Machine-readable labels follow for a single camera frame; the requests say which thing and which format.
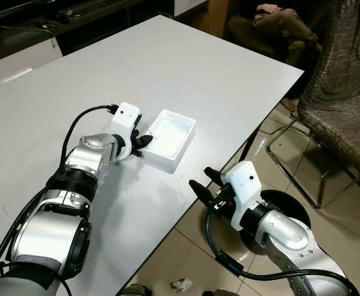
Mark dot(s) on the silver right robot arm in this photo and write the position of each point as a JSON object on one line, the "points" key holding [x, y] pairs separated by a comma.
{"points": [[288, 234]]}

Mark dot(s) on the white low cabinet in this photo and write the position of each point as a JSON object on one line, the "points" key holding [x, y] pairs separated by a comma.
{"points": [[16, 65]]}

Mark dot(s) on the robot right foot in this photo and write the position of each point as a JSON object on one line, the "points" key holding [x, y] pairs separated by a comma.
{"points": [[215, 293]]}

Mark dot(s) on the seated person in brown trousers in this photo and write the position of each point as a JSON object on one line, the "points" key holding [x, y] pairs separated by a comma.
{"points": [[284, 28]]}

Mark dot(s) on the black table leg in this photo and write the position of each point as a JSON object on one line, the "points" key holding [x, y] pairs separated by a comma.
{"points": [[252, 140]]}

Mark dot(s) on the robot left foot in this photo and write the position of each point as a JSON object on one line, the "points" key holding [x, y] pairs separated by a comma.
{"points": [[135, 290]]}

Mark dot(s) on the white rectangular foam tray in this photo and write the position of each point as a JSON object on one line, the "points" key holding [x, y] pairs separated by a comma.
{"points": [[170, 139]]}

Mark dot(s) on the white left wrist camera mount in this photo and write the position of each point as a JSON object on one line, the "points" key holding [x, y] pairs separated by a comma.
{"points": [[125, 120]]}

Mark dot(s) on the black remote with red button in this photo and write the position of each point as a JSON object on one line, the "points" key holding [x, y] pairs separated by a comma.
{"points": [[44, 25]]}

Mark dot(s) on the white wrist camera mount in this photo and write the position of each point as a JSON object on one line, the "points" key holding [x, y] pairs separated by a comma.
{"points": [[244, 185], [125, 120]]}

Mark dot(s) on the brown checked metal-frame chair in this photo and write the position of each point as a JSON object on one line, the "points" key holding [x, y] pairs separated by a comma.
{"points": [[346, 123]]}

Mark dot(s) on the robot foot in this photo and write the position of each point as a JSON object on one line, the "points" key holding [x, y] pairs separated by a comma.
{"points": [[135, 290], [215, 293]]}

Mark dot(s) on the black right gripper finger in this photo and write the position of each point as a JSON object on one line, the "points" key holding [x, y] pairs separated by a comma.
{"points": [[215, 176], [202, 193]]}

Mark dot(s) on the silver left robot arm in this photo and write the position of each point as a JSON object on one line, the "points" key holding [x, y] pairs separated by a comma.
{"points": [[92, 154]]}

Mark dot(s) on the dark wooden TV stand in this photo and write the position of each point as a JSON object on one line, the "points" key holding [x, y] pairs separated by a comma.
{"points": [[93, 21]]}

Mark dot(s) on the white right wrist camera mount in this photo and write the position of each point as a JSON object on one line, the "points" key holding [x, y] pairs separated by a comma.
{"points": [[244, 185]]}

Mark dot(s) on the black round rubbish bin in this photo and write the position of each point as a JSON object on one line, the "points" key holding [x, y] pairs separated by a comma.
{"points": [[296, 206]]}

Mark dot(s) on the crumpled white paper ball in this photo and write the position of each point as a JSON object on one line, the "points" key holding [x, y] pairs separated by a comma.
{"points": [[181, 285]]}

